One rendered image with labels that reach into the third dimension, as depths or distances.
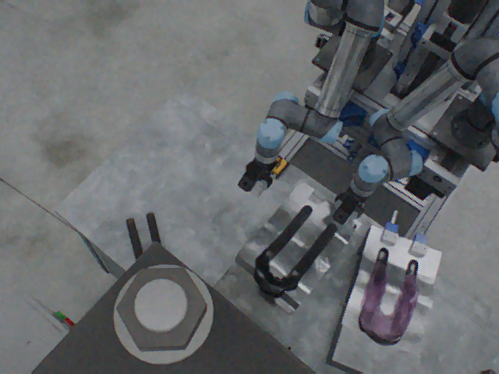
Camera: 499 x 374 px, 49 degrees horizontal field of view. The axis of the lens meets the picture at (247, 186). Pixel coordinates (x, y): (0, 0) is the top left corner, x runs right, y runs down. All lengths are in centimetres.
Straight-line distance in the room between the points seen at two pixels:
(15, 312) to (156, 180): 93
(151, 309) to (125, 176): 148
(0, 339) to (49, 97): 218
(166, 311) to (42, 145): 257
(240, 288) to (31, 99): 188
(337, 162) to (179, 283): 223
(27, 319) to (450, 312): 139
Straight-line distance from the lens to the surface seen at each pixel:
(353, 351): 181
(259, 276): 184
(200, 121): 215
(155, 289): 61
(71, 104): 322
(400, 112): 166
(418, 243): 199
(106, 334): 66
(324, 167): 277
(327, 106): 159
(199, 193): 201
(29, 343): 124
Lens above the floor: 265
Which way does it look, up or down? 66 degrees down
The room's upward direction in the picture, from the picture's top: 10 degrees clockwise
